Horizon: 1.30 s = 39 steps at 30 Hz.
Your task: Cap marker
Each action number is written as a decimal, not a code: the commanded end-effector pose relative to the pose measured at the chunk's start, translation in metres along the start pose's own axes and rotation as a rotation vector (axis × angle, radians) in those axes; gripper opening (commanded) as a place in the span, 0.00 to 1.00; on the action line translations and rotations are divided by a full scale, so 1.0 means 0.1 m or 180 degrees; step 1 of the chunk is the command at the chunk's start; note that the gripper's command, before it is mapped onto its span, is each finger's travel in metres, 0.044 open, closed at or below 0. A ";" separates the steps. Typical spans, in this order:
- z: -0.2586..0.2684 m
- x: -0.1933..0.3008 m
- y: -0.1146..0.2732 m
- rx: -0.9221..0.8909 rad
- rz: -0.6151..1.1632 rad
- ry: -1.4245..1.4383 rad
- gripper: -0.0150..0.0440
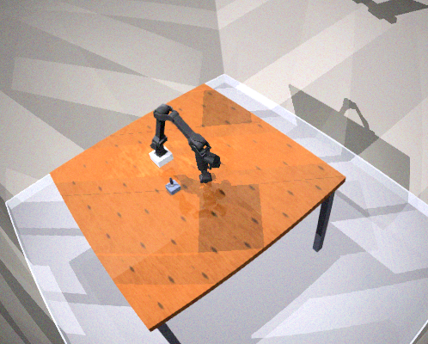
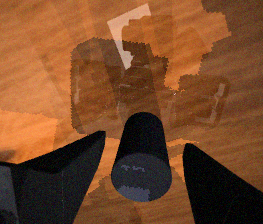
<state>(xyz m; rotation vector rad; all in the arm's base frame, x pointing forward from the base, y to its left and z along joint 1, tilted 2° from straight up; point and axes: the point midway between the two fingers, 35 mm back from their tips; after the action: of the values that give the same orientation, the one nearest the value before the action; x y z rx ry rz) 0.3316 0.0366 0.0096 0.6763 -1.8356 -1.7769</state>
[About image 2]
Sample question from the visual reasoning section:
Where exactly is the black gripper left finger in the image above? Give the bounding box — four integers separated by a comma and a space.
0, 130, 106, 224

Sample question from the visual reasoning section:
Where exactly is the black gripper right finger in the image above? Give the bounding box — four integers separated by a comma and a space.
182, 143, 263, 224

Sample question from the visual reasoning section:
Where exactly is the black cylinder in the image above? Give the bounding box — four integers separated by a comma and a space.
111, 112, 172, 202

